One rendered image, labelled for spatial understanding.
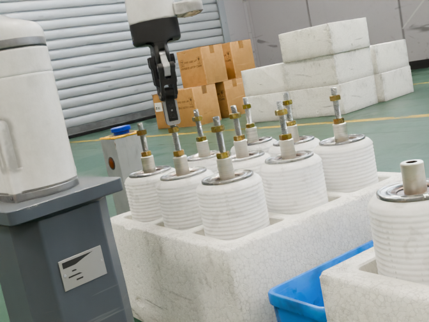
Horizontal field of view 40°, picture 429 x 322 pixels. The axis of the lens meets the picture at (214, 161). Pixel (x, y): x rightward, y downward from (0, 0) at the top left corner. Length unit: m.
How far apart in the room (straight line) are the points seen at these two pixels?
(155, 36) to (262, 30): 7.06
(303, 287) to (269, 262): 0.06
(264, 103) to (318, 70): 0.51
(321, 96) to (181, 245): 2.86
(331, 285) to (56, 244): 0.31
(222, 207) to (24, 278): 0.27
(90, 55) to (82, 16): 0.40
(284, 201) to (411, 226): 0.34
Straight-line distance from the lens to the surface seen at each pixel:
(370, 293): 0.59
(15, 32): 0.71
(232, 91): 4.89
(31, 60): 0.71
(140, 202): 1.01
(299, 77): 3.74
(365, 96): 3.79
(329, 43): 3.57
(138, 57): 6.79
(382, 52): 3.97
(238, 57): 5.01
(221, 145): 0.83
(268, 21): 7.86
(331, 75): 3.60
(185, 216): 0.91
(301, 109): 3.76
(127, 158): 1.18
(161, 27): 0.90
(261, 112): 4.00
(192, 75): 4.82
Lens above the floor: 0.41
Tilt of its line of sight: 9 degrees down
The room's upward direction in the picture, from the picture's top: 11 degrees counter-clockwise
